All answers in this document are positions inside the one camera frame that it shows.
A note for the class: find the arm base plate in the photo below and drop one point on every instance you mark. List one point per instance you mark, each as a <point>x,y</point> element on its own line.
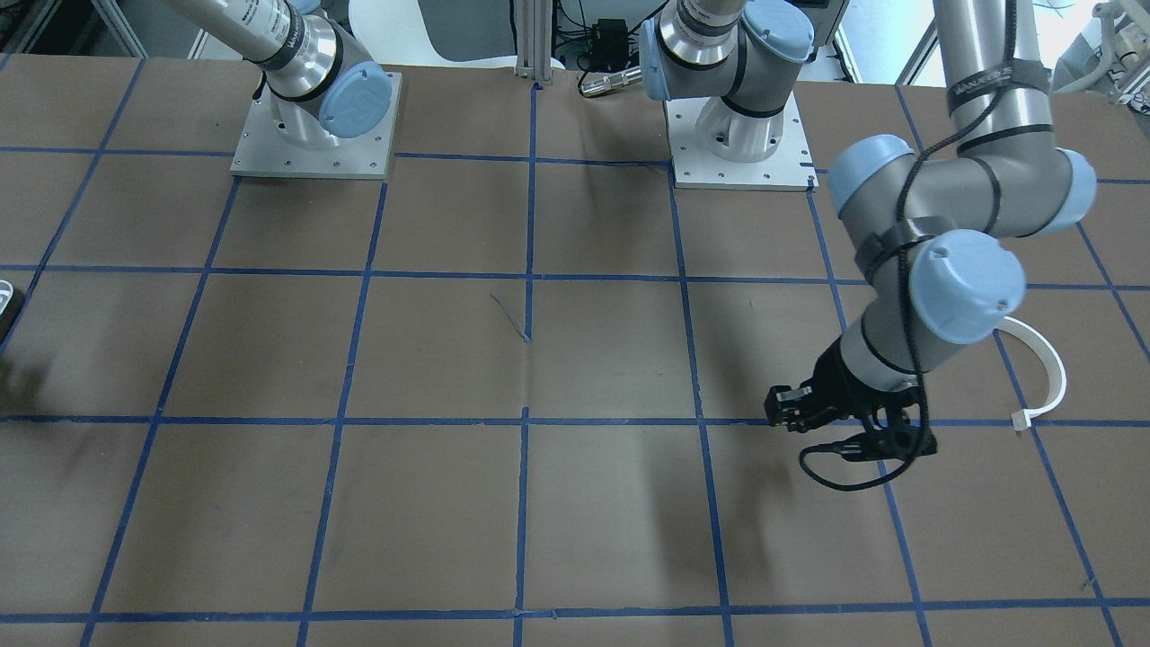
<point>714,148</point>
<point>281,141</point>

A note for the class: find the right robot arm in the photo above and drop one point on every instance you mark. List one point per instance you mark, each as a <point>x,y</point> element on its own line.
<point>305,59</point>

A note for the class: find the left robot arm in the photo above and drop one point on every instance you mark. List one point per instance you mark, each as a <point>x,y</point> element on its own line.
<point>926,232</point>

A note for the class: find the aluminium frame post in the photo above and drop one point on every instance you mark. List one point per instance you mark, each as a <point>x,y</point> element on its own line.
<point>533,40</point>

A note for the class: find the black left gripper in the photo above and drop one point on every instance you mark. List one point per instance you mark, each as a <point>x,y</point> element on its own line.
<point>837,387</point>

